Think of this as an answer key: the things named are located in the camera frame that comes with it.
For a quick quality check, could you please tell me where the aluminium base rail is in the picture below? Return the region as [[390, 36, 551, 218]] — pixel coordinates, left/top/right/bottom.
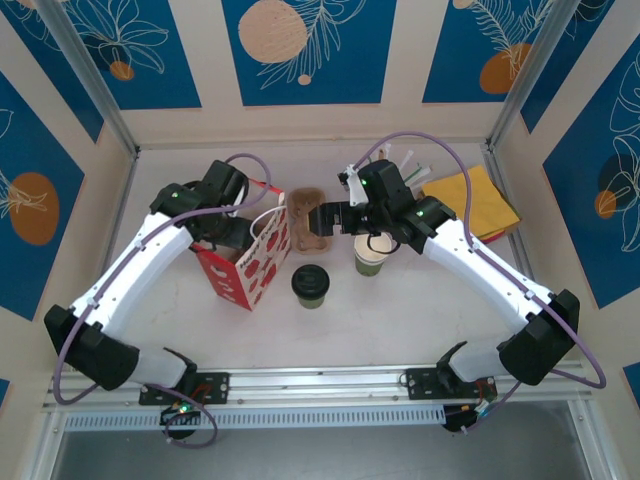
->
[[42, 360, 595, 412]]

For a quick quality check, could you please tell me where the green paper cup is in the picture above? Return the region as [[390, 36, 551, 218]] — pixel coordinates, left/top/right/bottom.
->
[[353, 234, 395, 278], [294, 289, 329, 311]]

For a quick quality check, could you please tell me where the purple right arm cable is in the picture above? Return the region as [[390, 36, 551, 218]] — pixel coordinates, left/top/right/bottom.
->
[[347, 130, 609, 435]]

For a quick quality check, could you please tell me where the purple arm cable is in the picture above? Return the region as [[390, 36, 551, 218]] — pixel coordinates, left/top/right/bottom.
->
[[52, 152, 274, 450], [347, 130, 609, 435]]

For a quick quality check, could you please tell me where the aluminium frame post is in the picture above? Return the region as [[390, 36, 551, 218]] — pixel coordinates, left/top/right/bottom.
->
[[35, 0, 140, 157], [485, 0, 574, 151]]

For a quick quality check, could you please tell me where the white slotted cable duct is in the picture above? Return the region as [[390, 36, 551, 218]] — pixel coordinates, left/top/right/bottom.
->
[[63, 404, 447, 432]]

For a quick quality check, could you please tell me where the yellow paper napkin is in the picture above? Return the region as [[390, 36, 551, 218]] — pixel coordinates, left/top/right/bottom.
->
[[422, 165, 521, 236]]

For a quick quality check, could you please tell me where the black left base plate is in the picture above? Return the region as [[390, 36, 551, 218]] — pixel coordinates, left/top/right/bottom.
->
[[138, 371, 232, 407]]

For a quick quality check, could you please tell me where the small circuit board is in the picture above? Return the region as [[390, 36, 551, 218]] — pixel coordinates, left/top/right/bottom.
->
[[158, 402, 205, 427], [442, 403, 494, 435]]

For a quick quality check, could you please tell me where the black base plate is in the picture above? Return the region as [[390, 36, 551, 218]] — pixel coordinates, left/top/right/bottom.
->
[[402, 367, 497, 402], [138, 371, 232, 407]]

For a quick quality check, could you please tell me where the red printed paper bag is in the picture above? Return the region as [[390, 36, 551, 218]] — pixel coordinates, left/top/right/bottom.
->
[[192, 175, 293, 313]]

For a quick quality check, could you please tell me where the coloured paper napkin stack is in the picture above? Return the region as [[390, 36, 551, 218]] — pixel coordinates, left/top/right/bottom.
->
[[472, 217, 521, 246]]

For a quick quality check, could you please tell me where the black plastic cup lid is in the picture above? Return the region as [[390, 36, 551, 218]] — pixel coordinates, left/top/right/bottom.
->
[[291, 263, 331, 296]]

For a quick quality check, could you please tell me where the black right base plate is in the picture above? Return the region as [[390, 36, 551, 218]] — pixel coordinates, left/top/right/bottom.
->
[[402, 367, 497, 402]]

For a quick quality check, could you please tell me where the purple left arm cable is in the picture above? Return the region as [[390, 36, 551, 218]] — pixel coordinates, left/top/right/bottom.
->
[[52, 152, 274, 450]]

